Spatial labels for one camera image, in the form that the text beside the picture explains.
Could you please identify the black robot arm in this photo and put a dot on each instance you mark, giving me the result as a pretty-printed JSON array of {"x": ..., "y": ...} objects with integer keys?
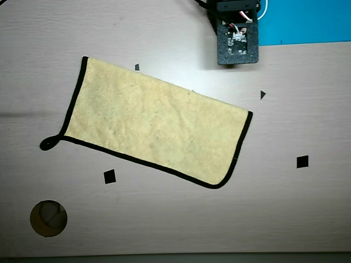
[{"x": 233, "y": 6}]

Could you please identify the yellow towel with black trim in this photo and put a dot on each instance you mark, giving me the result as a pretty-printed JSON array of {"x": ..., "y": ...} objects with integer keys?
[{"x": 153, "y": 123}]

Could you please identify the black tape triangle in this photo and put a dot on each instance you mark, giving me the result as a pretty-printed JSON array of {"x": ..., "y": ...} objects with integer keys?
[{"x": 262, "y": 94}]

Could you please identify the black tape square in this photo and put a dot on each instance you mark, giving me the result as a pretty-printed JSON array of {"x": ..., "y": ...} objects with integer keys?
[{"x": 302, "y": 162}]

